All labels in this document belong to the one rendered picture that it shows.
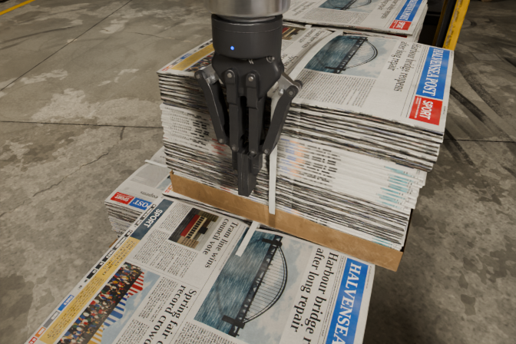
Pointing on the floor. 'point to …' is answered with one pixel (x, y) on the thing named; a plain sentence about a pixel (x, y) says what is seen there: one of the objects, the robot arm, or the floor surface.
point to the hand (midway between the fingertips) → (247, 170)
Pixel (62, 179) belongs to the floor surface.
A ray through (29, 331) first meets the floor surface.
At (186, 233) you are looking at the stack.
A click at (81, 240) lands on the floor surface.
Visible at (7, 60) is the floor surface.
